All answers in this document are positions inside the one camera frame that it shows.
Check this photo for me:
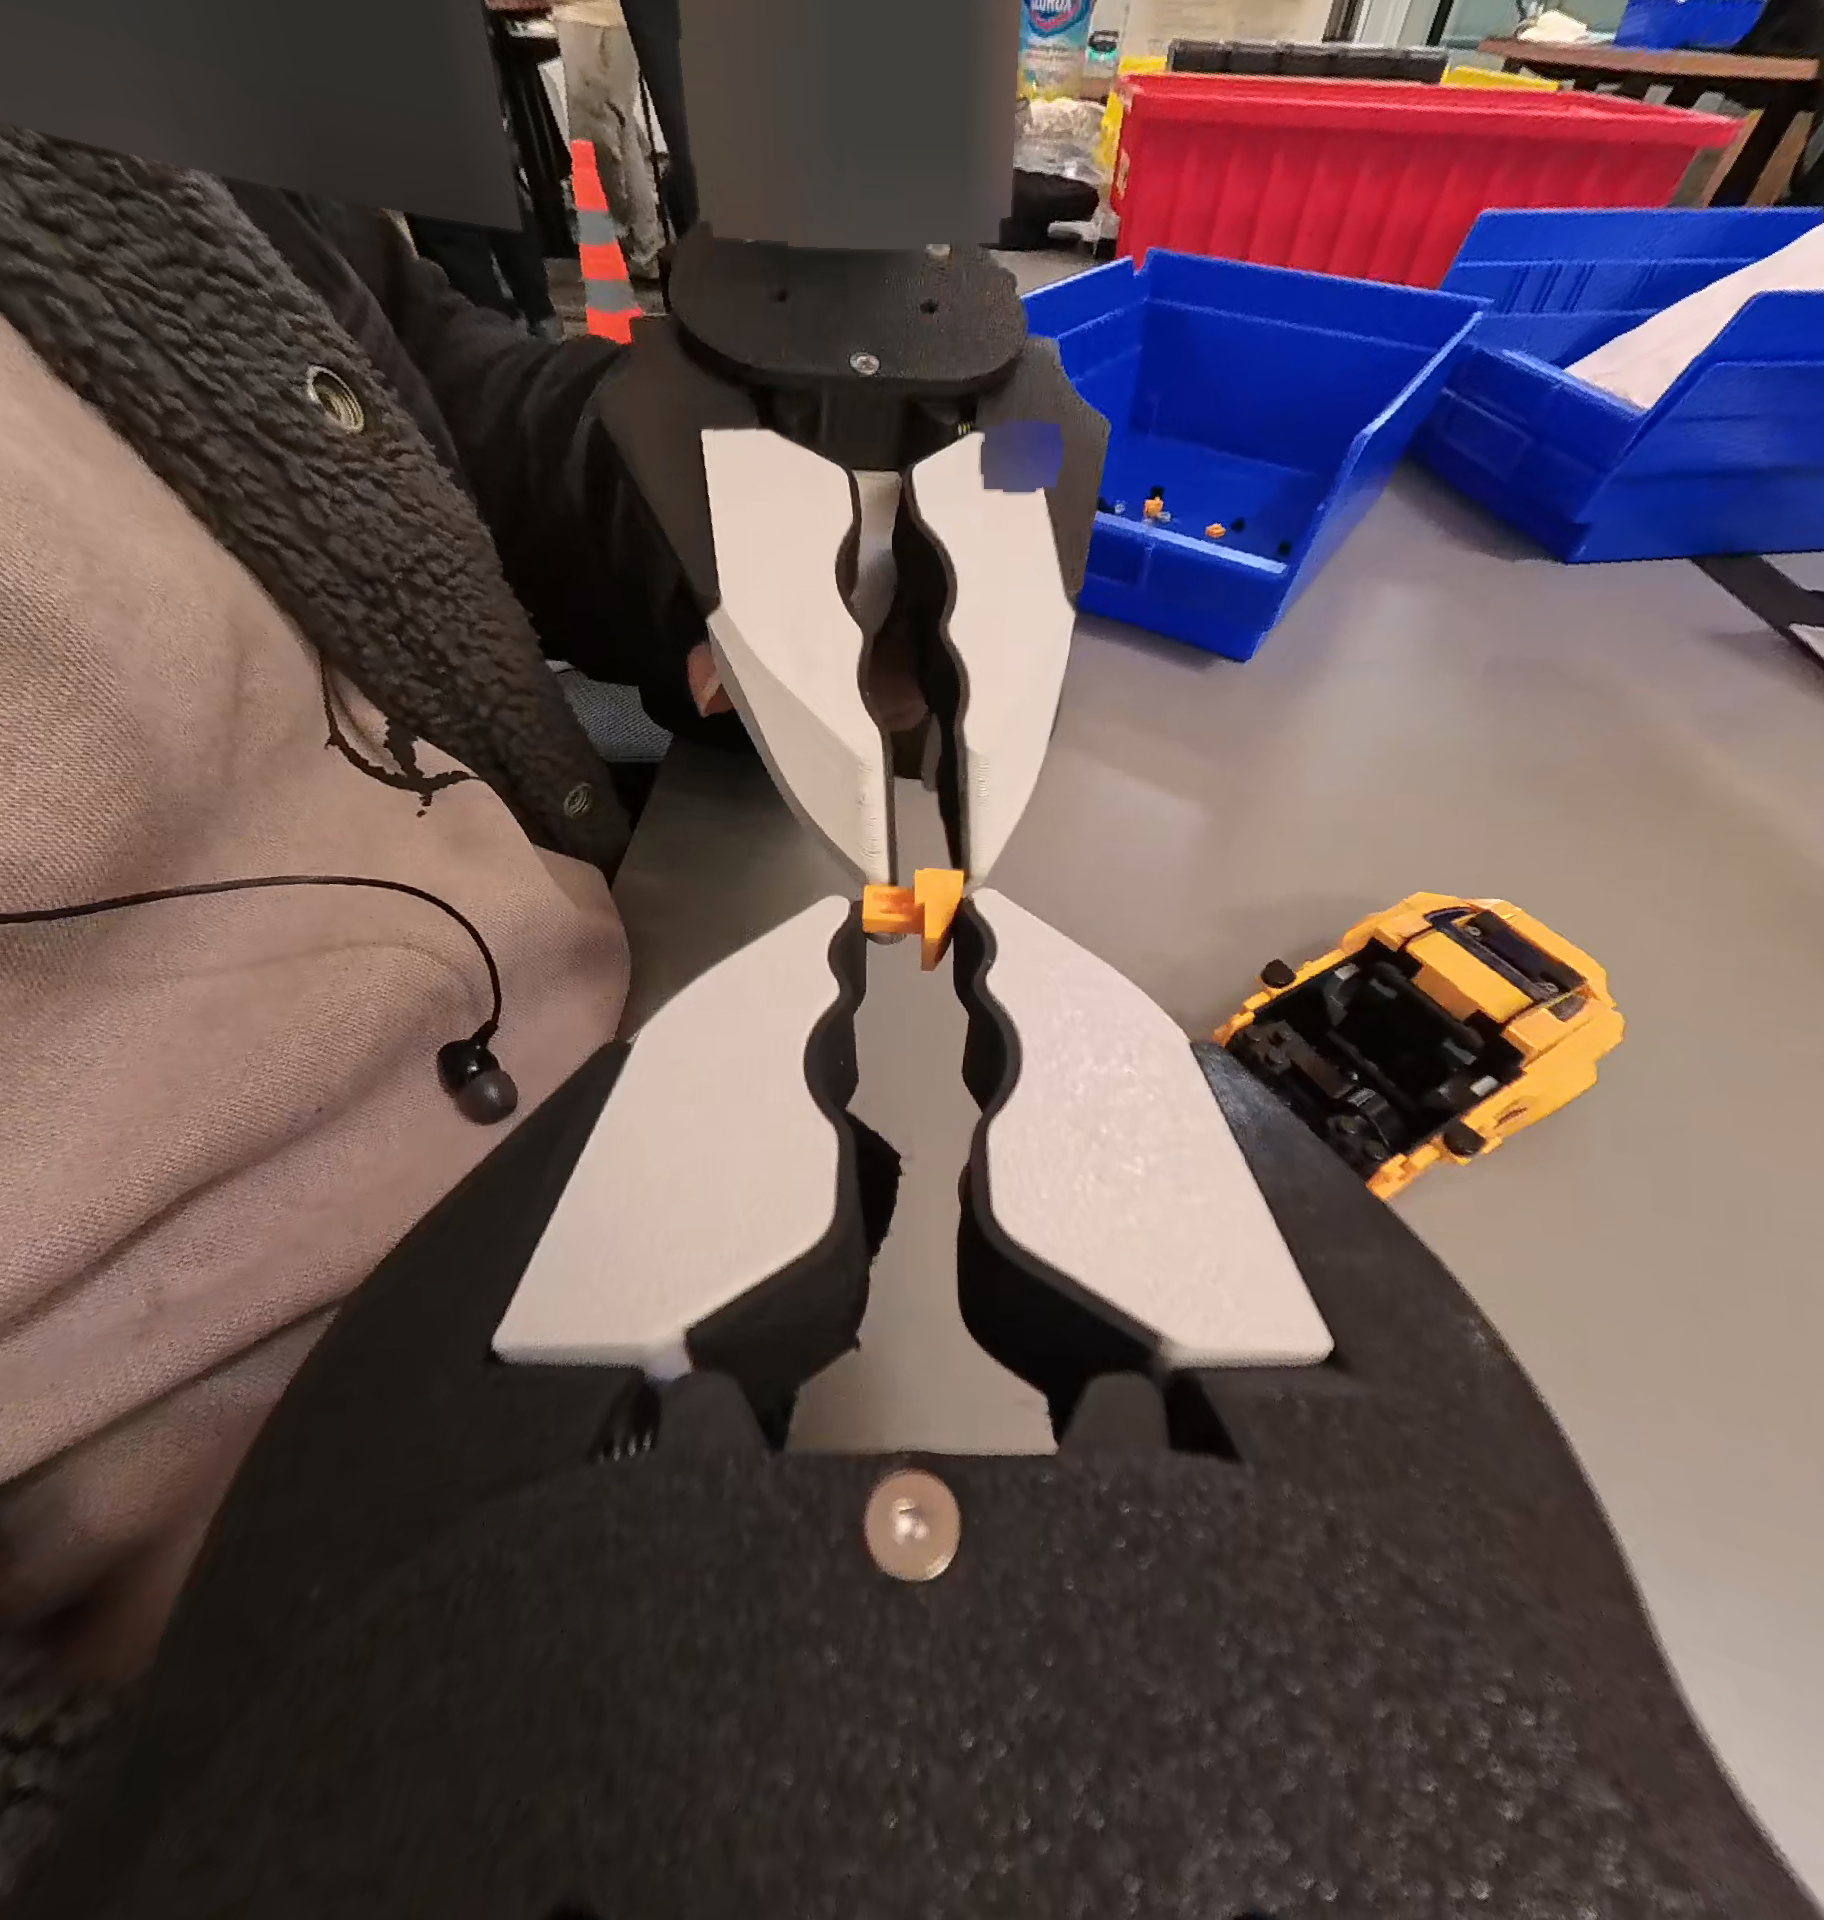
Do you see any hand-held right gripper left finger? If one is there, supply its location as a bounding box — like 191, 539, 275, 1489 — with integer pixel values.
489, 894, 876, 1388

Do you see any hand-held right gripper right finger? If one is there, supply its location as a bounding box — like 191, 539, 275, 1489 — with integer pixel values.
951, 883, 1338, 1373

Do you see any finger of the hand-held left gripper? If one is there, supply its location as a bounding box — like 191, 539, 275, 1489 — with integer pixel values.
701, 429, 912, 885
897, 424, 1081, 889

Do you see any small orange lego piece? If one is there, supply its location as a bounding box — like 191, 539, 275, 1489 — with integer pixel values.
862, 867, 970, 971

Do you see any orange lego car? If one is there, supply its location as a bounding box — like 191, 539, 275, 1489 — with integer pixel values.
1212, 892, 1626, 1201

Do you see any person's left forearm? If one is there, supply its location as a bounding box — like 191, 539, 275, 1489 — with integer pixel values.
238, 181, 734, 745

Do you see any orange traffic cone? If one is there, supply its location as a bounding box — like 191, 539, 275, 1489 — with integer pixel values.
567, 138, 647, 344

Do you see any blue plastic storage bin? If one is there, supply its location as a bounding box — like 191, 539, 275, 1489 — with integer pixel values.
1615, 0, 1777, 48
1414, 285, 1824, 564
1437, 207, 1824, 368
1020, 245, 1493, 663

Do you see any plastic wipes canister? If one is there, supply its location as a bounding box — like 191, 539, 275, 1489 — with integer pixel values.
1020, 0, 1103, 99

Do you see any beige hoodie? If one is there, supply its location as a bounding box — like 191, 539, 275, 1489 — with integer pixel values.
0, 271, 637, 1697

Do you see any black plastic crate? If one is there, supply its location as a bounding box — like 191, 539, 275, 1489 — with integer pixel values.
1163, 39, 1450, 84

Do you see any red plastic storage bin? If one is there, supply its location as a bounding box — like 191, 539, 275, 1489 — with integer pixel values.
1108, 71, 1747, 287

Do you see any black fleece jacket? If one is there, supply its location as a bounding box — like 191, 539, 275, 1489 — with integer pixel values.
0, 117, 645, 1920

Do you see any white paper sheet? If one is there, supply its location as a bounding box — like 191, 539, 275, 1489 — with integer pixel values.
1564, 201, 1824, 409

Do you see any brown wooden table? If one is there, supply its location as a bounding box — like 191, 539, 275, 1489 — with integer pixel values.
1482, 37, 1824, 203

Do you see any black earbud with cable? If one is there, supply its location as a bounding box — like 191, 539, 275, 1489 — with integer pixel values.
0, 874, 522, 1125

